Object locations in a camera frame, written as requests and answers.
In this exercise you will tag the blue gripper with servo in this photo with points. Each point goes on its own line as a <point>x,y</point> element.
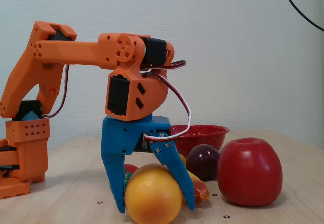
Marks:
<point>124,135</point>

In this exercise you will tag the yellow orange toy peach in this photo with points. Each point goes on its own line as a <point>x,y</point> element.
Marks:
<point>152,196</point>

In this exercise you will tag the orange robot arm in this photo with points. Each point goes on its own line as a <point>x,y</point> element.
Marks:
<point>71,51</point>

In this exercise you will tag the red speckled enamel bowl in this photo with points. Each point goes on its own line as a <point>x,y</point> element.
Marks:
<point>202,137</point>

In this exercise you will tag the red toy strawberry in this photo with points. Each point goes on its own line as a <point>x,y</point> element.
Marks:
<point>129,169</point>

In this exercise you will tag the yellow toy banana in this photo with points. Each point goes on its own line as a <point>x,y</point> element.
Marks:
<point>200,188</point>

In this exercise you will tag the dark purple toy plum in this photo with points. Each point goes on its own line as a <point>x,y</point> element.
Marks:
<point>202,162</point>

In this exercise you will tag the red toy apple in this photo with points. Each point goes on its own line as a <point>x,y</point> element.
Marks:
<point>249,172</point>

